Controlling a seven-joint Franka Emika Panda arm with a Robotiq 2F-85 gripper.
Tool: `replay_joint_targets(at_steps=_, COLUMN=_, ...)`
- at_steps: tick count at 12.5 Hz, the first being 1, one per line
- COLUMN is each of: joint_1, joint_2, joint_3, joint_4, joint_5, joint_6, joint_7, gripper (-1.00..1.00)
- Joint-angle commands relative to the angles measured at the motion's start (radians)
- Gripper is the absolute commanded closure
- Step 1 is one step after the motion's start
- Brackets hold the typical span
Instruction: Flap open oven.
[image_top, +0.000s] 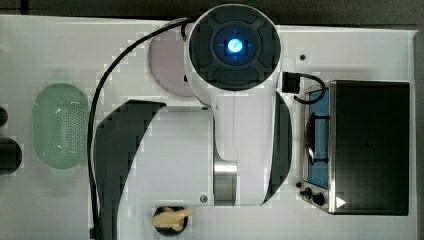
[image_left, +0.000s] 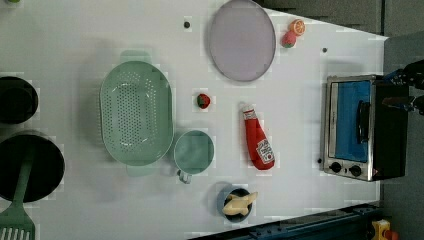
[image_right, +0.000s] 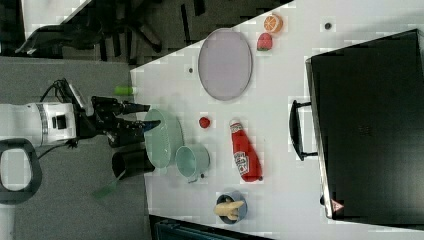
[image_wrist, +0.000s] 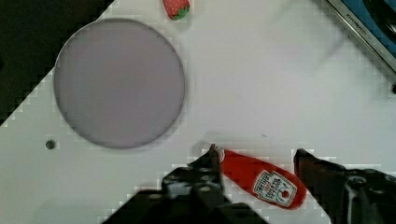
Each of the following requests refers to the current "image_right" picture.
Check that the orange slice toy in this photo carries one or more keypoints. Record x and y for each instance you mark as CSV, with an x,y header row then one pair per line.
x,y
273,23

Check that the small red strawberry toy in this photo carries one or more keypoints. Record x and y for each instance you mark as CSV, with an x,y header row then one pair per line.
x,y
204,122

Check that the large red strawberry toy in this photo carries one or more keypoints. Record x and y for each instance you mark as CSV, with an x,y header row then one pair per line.
x,y
264,42

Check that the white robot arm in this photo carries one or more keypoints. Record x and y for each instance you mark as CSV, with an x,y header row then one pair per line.
x,y
32,125

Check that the black cylinder near colander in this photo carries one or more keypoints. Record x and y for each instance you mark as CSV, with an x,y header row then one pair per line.
x,y
131,163

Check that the oven door with black handle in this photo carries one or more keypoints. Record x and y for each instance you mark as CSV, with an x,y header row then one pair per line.
x,y
296,137

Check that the red ketchup bottle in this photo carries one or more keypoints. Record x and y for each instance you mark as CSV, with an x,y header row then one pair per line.
x,y
244,155

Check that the blue-grey bowl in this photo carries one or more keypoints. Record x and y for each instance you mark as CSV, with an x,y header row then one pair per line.
x,y
234,196

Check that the green oval colander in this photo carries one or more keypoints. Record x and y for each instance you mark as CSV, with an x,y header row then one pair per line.
x,y
164,140

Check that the black office chair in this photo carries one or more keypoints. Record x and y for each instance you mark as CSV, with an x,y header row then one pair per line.
x,y
82,24

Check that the black toaster oven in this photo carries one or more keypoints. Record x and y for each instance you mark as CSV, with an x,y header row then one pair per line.
x,y
367,106

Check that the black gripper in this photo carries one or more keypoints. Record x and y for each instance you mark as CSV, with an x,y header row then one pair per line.
x,y
103,120

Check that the grey round plate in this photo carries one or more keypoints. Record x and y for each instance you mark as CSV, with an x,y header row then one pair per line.
x,y
225,64

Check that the dark teal crate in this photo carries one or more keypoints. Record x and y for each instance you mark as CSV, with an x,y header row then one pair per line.
x,y
170,229

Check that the green cup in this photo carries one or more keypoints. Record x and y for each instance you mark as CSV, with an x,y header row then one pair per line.
x,y
192,161

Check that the green marker pen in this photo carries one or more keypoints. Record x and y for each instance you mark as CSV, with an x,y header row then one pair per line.
x,y
125,91

